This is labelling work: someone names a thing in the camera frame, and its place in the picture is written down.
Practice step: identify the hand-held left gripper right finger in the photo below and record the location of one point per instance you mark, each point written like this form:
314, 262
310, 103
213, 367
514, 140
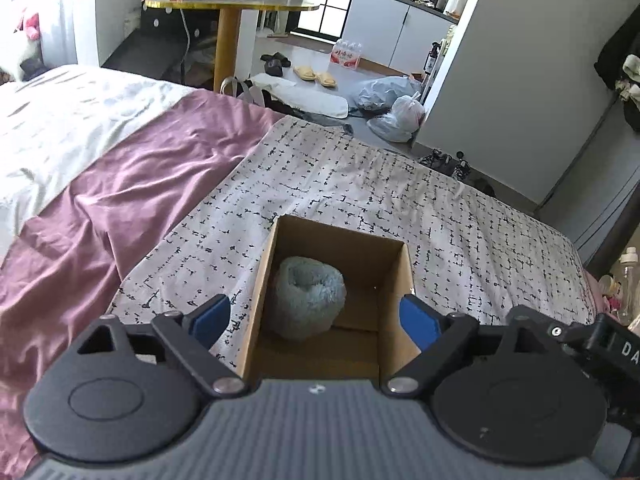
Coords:
417, 322

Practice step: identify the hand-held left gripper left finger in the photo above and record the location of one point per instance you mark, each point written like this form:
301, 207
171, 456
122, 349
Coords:
212, 319

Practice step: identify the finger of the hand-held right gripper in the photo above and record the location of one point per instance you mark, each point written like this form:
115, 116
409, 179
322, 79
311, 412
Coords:
575, 334

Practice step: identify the brown cardboard box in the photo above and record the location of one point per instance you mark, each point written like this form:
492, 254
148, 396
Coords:
387, 285

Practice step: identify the fluffy grey-blue cloth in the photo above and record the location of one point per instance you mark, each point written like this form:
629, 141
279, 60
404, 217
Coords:
305, 300

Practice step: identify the pink frilled bedding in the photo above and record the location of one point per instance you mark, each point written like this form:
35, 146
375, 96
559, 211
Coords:
595, 290

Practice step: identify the clear plastic bottle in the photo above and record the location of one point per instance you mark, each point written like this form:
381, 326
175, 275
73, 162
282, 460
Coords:
629, 280

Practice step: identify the black chair back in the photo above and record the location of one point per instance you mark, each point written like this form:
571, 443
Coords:
612, 240

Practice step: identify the pink bed sheet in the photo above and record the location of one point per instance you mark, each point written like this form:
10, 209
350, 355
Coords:
130, 185

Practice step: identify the black-patterned white blanket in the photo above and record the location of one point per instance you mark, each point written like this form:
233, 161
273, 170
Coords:
350, 180

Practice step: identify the white plastic bag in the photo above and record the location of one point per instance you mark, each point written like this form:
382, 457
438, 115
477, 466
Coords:
402, 120

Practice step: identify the grey plastic bag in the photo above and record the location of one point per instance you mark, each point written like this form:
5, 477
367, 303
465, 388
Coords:
382, 92

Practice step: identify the white floor mat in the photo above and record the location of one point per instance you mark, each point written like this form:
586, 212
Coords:
310, 97

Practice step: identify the white quilt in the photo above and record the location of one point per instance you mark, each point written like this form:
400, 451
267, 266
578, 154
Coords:
65, 120

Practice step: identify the yellow slipper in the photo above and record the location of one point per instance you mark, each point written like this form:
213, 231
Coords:
326, 80
304, 73

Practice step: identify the dark spray bottle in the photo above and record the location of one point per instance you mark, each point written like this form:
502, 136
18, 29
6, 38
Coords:
432, 62

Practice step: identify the pair of black slippers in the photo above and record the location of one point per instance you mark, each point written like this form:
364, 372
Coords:
275, 62

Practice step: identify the shrink-wrapped water bottle pack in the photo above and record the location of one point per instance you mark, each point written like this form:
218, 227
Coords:
346, 55

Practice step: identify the hanging black and white clothes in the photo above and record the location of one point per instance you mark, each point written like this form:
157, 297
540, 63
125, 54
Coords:
620, 60

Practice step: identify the white kitchen cabinet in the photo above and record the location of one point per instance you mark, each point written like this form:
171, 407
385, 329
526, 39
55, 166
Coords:
380, 25

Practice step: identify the black white-dotted cabinet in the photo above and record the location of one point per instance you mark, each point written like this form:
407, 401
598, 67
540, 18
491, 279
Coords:
165, 22

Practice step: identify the round gold-edged table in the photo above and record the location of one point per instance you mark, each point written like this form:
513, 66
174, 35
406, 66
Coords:
230, 7

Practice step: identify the pink and white plush toy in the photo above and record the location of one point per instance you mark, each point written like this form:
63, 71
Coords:
30, 25

